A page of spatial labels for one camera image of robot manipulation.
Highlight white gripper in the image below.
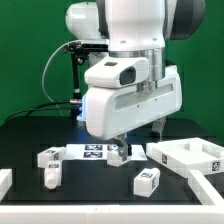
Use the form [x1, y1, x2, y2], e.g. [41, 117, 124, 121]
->
[85, 65, 182, 158]

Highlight white square table top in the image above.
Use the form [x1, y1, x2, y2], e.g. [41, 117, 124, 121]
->
[146, 138, 224, 178]

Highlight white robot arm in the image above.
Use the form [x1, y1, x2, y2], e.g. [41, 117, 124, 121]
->
[66, 0, 205, 158]

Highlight white sheet with tags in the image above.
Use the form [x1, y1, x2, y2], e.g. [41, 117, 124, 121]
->
[64, 144, 147, 161]

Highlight white obstacle fence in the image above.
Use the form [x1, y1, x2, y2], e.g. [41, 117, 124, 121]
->
[0, 171, 224, 224]

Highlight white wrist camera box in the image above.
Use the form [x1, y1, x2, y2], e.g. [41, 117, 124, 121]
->
[85, 56, 149, 89]

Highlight black camera stand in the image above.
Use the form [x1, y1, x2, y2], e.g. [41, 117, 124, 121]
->
[63, 40, 108, 117]

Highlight black cables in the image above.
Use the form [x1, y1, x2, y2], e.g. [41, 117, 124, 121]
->
[3, 100, 82, 125]

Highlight grey cable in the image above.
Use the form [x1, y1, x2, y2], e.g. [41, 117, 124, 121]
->
[41, 39, 82, 105]

